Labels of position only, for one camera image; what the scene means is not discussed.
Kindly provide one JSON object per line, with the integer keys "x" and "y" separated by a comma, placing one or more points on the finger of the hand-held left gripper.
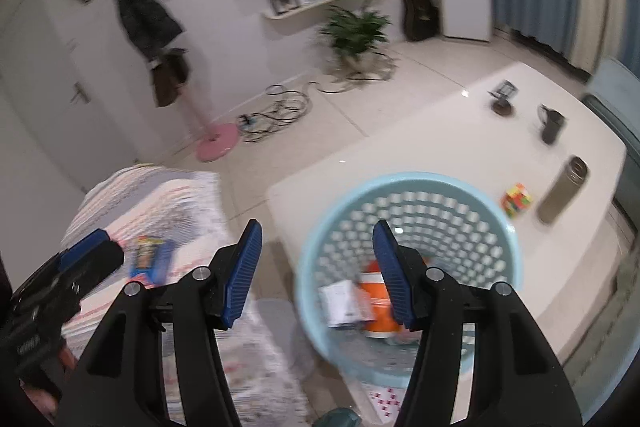
{"x": 85, "y": 252}

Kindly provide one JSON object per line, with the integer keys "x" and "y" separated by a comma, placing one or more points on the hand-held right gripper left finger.
{"x": 242, "y": 272}

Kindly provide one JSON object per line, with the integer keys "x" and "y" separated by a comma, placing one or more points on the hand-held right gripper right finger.
{"x": 392, "y": 272}

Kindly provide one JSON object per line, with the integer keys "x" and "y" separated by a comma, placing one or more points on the orange white paper cup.
{"x": 375, "y": 312}

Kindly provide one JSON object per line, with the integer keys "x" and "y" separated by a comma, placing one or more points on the white printed box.
{"x": 345, "y": 304}

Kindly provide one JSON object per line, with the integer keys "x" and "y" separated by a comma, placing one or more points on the blue red snack packet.
{"x": 150, "y": 259}

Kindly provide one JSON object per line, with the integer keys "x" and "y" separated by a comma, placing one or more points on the light blue plastic basket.
{"x": 435, "y": 217}

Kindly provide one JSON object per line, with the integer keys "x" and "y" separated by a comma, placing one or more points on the striped blanket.
{"x": 165, "y": 202}

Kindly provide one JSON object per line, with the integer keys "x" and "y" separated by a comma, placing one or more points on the wooden coat rack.
{"x": 216, "y": 142}

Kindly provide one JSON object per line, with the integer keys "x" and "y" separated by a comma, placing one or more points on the polka dot paper bag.
{"x": 385, "y": 404}

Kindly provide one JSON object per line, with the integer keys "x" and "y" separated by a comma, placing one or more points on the white door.
{"x": 45, "y": 117}

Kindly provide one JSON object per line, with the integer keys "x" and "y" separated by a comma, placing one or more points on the colourful puzzle cube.
{"x": 517, "y": 201}

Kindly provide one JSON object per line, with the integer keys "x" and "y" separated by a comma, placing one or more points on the teal plastic lid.
{"x": 340, "y": 418}

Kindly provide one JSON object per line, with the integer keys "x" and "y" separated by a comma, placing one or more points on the grey thermos bottle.
{"x": 562, "y": 192}

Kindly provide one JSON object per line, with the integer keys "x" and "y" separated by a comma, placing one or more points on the brown bag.
{"x": 170, "y": 77}

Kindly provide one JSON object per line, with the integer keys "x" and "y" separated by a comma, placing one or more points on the black phone stand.
{"x": 502, "y": 99}

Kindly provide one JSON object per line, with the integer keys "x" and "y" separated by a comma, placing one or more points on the black mug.
{"x": 551, "y": 127}

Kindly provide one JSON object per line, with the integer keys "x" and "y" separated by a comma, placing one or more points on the green potted plant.
{"x": 355, "y": 32}

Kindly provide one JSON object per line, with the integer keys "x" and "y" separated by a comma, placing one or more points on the black jacket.
{"x": 142, "y": 12}

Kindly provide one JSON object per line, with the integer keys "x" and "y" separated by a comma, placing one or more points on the black guitar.
{"x": 421, "y": 14}

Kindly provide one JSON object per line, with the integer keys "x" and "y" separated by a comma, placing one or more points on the light blue chair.
{"x": 615, "y": 107}

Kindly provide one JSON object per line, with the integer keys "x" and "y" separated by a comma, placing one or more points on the low curved white shelf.
{"x": 320, "y": 4}

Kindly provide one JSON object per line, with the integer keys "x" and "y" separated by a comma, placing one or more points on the butterfly picture frame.
{"x": 283, "y": 1}

